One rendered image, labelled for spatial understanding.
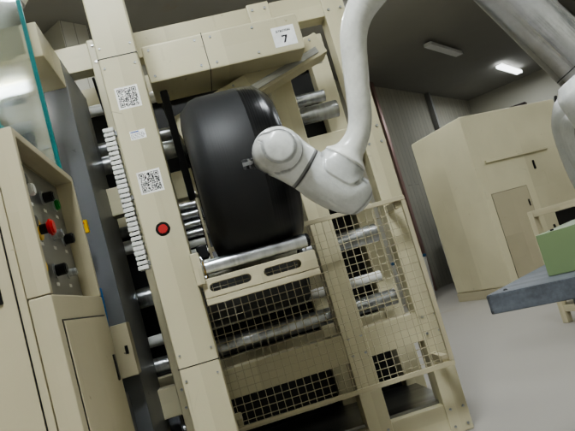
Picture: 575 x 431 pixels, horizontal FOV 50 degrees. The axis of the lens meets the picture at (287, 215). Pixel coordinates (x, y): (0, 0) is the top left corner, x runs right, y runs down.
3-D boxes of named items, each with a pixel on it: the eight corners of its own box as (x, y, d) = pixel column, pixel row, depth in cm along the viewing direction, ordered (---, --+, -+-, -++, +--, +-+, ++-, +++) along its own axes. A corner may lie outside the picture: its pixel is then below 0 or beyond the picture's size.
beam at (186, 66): (150, 83, 229) (139, 45, 231) (157, 104, 255) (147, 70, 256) (306, 47, 238) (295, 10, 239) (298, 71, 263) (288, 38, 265)
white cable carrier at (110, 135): (138, 270, 196) (102, 129, 201) (140, 271, 201) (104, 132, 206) (152, 267, 196) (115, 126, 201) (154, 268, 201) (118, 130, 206)
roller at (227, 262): (198, 259, 191) (201, 268, 195) (201, 269, 188) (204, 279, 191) (305, 229, 196) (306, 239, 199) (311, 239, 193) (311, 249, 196)
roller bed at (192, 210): (166, 286, 233) (146, 210, 236) (169, 286, 248) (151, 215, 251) (217, 271, 236) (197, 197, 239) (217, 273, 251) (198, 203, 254)
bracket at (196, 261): (197, 286, 185) (188, 254, 186) (201, 288, 224) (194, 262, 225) (208, 283, 185) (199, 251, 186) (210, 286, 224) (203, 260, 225)
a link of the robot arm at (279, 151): (241, 161, 145) (289, 190, 146) (246, 155, 129) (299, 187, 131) (264, 122, 145) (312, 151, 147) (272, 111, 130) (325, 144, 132)
